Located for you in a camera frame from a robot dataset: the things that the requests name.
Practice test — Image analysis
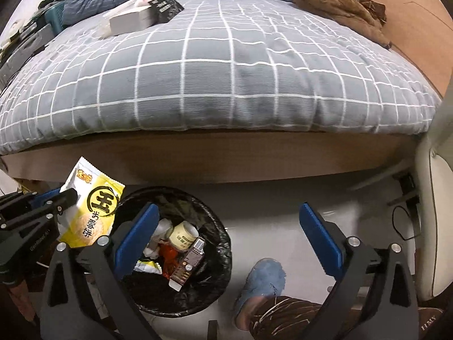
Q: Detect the white tissue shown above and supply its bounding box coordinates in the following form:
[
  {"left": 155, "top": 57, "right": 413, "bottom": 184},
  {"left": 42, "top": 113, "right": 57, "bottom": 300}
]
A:
[{"left": 143, "top": 219, "right": 174, "bottom": 260}]

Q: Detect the yellow rice cracker packet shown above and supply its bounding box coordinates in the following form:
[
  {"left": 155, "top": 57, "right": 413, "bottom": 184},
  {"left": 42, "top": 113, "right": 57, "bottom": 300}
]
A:
[{"left": 58, "top": 157, "right": 125, "bottom": 248}]

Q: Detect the yellow paper cup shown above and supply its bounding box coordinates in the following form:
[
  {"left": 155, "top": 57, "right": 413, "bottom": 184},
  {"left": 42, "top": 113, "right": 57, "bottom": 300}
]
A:
[{"left": 168, "top": 221, "right": 199, "bottom": 252}]

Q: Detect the brown snack box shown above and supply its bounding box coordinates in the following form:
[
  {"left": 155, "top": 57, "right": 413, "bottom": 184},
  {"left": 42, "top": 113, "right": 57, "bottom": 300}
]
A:
[{"left": 169, "top": 237, "right": 206, "bottom": 292}]

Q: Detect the black foil packet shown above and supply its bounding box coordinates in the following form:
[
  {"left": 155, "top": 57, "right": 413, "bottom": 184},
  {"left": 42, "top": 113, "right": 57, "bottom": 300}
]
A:
[{"left": 148, "top": 0, "right": 184, "bottom": 25}]

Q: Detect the black trash bin with liner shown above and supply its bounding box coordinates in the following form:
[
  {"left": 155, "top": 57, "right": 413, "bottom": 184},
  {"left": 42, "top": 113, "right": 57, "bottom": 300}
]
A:
[{"left": 113, "top": 186, "right": 233, "bottom": 318}]

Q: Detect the red plastic bag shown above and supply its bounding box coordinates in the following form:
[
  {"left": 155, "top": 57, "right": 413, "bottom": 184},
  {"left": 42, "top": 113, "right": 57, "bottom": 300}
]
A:
[{"left": 159, "top": 244, "right": 180, "bottom": 279}]

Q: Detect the blue fuzzy slipper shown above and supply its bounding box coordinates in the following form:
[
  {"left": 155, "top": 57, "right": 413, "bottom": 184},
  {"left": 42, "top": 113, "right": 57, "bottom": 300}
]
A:
[{"left": 233, "top": 258, "right": 286, "bottom": 321}]

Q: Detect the brown patterned trouser leg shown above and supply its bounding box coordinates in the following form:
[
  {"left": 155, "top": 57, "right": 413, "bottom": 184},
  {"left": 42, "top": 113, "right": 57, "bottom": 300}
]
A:
[{"left": 236, "top": 296, "right": 443, "bottom": 339}]

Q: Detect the white chair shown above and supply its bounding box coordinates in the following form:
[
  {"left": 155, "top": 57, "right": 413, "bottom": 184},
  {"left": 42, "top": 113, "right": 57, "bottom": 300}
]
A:
[{"left": 414, "top": 84, "right": 453, "bottom": 301}]

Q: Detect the grey suitcase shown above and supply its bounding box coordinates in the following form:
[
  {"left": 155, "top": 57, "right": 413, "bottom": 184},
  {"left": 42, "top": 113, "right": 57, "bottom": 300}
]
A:
[{"left": 1, "top": 24, "right": 55, "bottom": 90}]

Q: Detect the teal suitcase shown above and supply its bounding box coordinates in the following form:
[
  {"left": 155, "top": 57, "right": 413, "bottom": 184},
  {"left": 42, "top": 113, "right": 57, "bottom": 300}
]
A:
[{"left": 44, "top": 1, "right": 65, "bottom": 35}]

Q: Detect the grey checked bed cover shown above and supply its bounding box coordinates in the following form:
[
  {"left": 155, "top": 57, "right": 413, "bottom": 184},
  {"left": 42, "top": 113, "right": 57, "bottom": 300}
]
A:
[{"left": 1, "top": 0, "right": 441, "bottom": 155}]

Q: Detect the white cardboard box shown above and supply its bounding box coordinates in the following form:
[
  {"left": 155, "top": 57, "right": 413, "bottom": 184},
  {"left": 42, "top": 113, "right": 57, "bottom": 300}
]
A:
[{"left": 109, "top": 5, "right": 157, "bottom": 35}]

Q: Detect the wooden headboard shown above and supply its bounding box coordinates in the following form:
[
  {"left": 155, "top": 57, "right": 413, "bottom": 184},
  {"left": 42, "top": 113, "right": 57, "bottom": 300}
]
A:
[{"left": 372, "top": 0, "right": 453, "bottom": 96}]

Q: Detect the brown fleece jacket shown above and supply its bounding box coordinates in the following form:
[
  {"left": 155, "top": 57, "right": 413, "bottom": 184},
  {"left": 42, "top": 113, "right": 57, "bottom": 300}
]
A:
[{"left": 292, "top": 0, "right": 392, "bottom": 49}]

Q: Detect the black cable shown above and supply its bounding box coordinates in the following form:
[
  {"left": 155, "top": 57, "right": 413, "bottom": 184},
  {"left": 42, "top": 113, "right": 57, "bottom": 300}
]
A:
[{"left": 391, "top": 204, "right": 422, "bottom": 242}]

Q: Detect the wooden bed frame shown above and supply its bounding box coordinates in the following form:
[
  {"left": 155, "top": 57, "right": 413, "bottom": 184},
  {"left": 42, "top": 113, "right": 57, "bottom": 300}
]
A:
[{"left": 1, "top": 130, "right": 419, "bottom": 185}]

